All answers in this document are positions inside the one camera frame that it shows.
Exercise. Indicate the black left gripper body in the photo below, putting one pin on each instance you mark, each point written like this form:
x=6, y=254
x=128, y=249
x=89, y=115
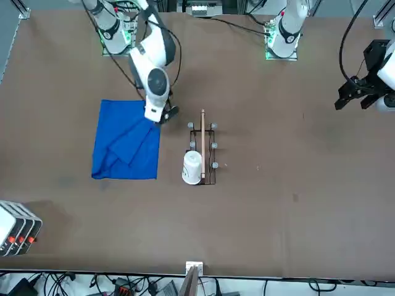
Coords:
x=375, y=55

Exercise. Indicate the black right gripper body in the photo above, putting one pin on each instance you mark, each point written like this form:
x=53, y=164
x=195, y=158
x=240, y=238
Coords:
x=171, y=112

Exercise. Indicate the blue microfibre towel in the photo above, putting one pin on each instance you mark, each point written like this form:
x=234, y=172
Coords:
x=123, y=154

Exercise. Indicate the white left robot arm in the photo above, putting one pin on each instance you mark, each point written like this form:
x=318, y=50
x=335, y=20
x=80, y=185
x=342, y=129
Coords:
x=288, y=31

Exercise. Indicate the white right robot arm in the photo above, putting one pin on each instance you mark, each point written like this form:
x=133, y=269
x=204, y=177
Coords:
x=154, y=46

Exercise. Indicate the white paper cup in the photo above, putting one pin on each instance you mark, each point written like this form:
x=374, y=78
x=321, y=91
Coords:
x=192, y=168

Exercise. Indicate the white power strip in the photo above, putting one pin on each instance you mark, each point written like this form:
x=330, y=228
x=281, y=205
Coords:
x=197, y=7

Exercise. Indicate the red and black device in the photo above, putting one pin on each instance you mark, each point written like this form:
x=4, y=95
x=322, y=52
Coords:
x=123, y=288

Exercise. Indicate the black power adapter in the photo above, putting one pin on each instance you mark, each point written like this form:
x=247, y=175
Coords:
x=21, y=288

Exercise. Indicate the aluminium frame profile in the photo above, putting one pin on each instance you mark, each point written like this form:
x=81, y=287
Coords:
x=23, y=9
x=382, y=15

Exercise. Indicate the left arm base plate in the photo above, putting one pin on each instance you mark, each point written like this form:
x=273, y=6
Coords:
x=281, y=59

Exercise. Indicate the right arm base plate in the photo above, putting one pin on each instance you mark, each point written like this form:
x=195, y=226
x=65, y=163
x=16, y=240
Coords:
x=118, y=55

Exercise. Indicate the white edge bracket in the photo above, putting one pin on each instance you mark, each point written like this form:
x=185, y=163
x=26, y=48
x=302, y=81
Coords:
x=194, y=265

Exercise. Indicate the aluminium camera post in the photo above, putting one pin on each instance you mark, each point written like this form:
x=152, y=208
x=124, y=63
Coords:
x=189, y=283

